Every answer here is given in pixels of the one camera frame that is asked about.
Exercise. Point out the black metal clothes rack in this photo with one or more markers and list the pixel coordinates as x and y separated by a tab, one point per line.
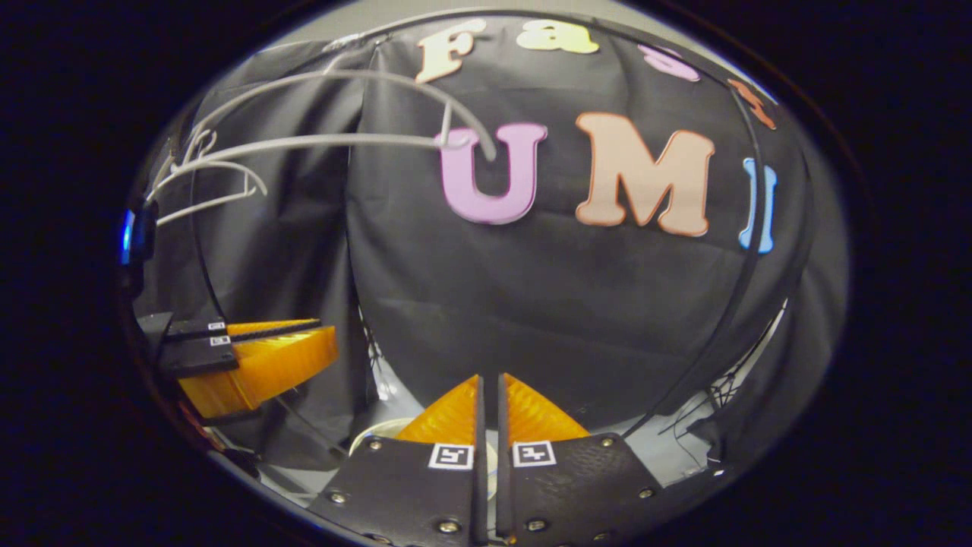
740	296

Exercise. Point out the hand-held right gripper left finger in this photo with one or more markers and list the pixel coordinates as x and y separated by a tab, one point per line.
410	494

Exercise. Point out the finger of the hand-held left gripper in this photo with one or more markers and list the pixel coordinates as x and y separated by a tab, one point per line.
197	330
205	357

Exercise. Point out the black backdrop cloth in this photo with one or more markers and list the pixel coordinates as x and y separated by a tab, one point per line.
569	319

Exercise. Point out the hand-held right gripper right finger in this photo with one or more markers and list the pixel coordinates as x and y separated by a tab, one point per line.
577	486

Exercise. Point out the white clothes hanger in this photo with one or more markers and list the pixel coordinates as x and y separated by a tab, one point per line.
201	207
319	140

